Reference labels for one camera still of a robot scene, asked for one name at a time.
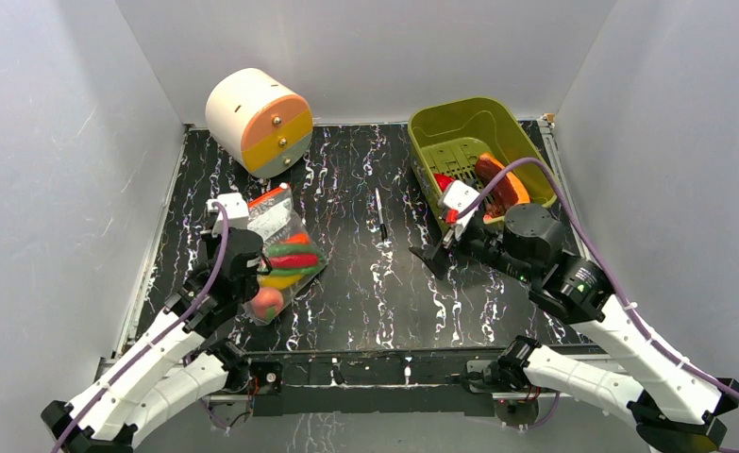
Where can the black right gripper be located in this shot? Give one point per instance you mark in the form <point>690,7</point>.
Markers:
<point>447,246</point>

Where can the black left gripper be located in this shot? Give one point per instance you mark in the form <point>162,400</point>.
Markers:
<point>211,243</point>

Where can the yellow mango toy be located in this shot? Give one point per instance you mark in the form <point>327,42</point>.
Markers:
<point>279,283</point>

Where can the red chili pepper toy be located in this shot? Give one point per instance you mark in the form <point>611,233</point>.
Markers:
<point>294,261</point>

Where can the green chili pepper toy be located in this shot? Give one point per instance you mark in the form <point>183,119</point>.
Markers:
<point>280,249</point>

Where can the pink peach toy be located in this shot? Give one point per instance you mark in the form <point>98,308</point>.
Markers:
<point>266,305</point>

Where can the clear zip top bag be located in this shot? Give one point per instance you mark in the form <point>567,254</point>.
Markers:
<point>273,216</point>

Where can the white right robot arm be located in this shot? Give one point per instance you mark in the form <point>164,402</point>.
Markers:
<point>671,408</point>

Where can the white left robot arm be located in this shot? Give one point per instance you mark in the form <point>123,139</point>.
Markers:
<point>164,372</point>

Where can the black and white pen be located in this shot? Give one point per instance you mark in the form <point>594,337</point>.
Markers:
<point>381,218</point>

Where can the red bell pepper toy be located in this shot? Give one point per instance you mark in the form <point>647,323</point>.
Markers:
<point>443,181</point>

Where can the olive green plastic bin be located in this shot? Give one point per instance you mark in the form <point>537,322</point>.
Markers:
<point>448,139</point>

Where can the round white drawer cabinet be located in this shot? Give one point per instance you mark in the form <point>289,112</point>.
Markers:
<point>265,126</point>

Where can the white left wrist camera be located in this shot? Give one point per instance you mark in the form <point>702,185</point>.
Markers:
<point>230,207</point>

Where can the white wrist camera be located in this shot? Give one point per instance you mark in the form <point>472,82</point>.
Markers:
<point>459,202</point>
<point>230,207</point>

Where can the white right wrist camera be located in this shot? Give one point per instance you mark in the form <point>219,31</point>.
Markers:
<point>459,202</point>

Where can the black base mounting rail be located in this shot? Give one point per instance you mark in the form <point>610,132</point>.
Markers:
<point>375,378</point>

